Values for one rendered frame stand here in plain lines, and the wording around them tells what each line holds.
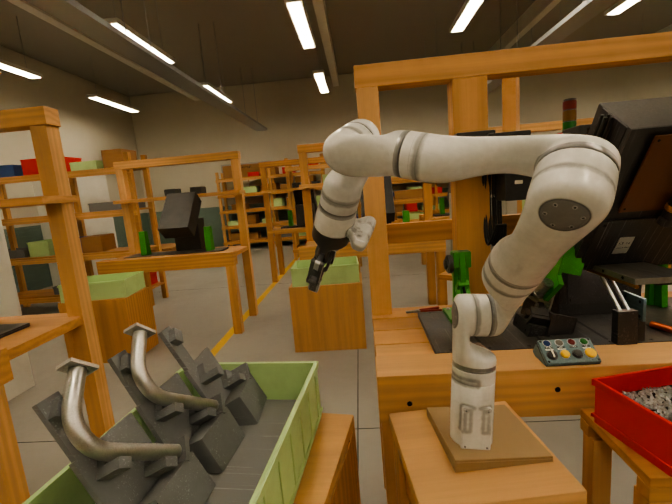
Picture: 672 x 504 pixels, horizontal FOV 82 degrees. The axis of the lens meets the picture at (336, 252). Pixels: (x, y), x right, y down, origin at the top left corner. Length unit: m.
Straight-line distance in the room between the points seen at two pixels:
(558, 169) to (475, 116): 1.24
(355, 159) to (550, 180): 0.26
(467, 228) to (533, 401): 0.75
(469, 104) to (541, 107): 10.86
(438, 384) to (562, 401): 0.36
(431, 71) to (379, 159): 1.19
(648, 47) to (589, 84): 11.17
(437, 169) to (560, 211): 0.16
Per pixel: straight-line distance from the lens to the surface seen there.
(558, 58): 1.90
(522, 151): 0.58
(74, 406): 0.83
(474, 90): 1.77
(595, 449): 1.34
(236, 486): 0.98
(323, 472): 1.05
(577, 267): 1.51
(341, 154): 0.60
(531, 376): 1.28
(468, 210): 1.73
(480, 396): 0.92
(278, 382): 1.22
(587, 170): 0.52
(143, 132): 13.08
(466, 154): 0.56
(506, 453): 0.99
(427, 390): 1.23
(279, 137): 11.67
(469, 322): 0.85
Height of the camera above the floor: 1.45
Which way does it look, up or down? 9 degrees down
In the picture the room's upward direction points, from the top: 5 degrees counter-clockwise
